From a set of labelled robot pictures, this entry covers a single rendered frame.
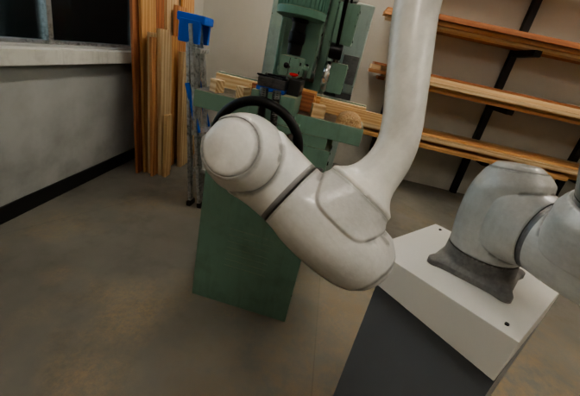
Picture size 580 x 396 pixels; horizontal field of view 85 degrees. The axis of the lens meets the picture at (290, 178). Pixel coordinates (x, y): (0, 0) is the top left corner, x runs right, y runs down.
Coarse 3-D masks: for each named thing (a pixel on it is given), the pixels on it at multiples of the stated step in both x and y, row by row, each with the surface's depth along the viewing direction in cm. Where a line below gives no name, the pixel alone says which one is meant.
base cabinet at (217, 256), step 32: (224, 192) 121; (224, 224) 126; (256, 224) 123; (224, 256) 132; (256, 256) 128; (288, 256) 126; (192, 288) 141; (224, 288) 138; (256, 288) 134; (288, 288) 131
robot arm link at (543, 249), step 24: (576, 192) 51; (552, 216) 54; (576, 216) 50; (528, 240) 59; (552, 240) 54; (576, 240) 49; (528, 264) 60; (552, 264) 55; (576, 264) 51; (552, 288) 58; (576, 288) 52
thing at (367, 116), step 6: (324, 102) 118; (330, 102) 119; (330, 108) 118; (336, 108) 118; (342, 108) 117; (348, 108) 117; (354, 108) 118; (336, 114) 119; (360, 114) 117; (366, 114) 117; (372, 114) 116; (378, 114) 116; (366, 120) 117; (372, 120) 117; (378, 120) 117
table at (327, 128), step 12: (204, 96) 110; (216, 96) 109; (228, 96) 109; (204, 108) 111; (216, 108) 110; (240, 108) 109; (300, 120) 106; (312, 120) 106; (324, 120) 105; (288, 132) 99; (312, 132) 107; (324, 132) 106; (336, 132) 105; (348, 132) 105; (360, 132) 104
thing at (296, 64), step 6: (282, 54) 111; (282, 60) 112; (288, 60) 111; (294, 60) 111; (300, 60) 113; (282, 66) 113; (294, 66) 112; (300, 66) 116; (282, 72) 113; (288, 72) 113; (294, 72) 112; (300, 72) 120; (288, 78) 117
